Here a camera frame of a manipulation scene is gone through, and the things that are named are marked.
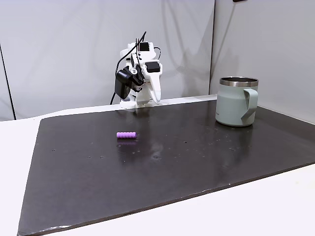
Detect purple ribbed pen grip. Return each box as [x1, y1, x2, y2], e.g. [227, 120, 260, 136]
[116, 131, 137, 140]

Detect pale green steel-rimmed mug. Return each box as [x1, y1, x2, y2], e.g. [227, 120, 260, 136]
[215, 77, 259, 128]

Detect black table mat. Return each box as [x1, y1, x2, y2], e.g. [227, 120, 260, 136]
[16, 99, 315, 236]

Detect black oval camera box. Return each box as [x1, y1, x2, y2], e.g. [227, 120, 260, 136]
[115, 69, 135, 100]

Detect black cable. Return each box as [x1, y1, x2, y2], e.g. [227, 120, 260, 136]
[109, 30, 148, 105]

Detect thin black wall strip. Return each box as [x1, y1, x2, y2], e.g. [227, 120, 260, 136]
[0, 43, 17, 121]

